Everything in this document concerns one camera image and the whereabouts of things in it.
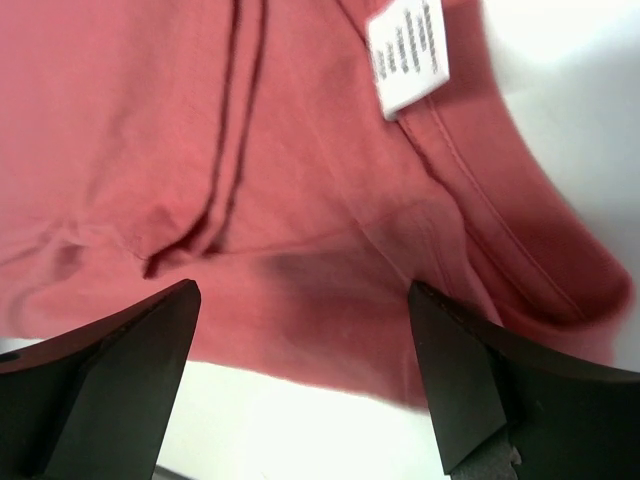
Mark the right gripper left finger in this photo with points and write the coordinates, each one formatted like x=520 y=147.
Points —
x=95 y=402

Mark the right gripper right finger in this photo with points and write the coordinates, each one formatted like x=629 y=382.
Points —
x=505 y=407

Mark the dusty red t-shirt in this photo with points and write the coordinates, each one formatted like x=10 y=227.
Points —
x=241 y=144

